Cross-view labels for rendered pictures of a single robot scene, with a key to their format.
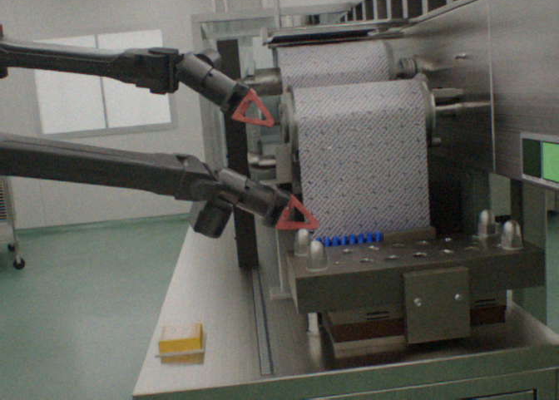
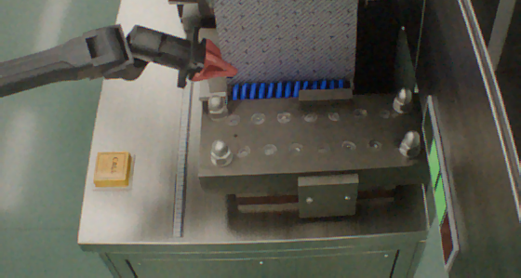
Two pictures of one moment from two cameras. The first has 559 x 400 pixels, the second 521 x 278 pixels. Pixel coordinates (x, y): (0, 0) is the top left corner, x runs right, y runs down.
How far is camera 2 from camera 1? 0.72 m
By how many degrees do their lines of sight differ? 45
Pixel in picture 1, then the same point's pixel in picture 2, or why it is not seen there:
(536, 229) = not seen: hidden behind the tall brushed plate
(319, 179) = (237, 38)
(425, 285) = (317, 191)
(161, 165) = (71, 66)
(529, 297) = not seen: hidden behind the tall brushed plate
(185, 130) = not seen: outside the picture
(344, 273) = (244, 175)
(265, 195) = (180, 59)
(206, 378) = (130, 232)
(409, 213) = (334, 66)
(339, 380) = (235, 246)
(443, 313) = (332, 205)
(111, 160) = (24, 80)
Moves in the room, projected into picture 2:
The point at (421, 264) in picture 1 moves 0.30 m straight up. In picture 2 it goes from (317, 171) to (316, 43)
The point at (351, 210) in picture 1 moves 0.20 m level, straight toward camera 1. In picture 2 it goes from (272, 62) to (251, 155)
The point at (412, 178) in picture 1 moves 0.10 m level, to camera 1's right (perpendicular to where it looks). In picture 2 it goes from (339, 40) to (395, 41)
